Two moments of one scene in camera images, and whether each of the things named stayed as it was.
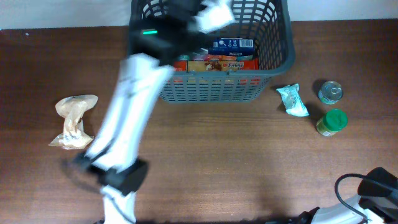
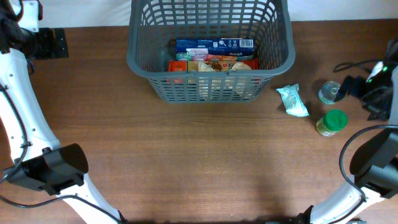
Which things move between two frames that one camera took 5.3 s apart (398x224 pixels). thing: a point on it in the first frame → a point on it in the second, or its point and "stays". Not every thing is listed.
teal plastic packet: x=292 y=101 stays
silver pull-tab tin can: x=331 y=92 stays
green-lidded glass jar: x=332 y=122 stays
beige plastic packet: x=73 y=108 → x=205 y=67
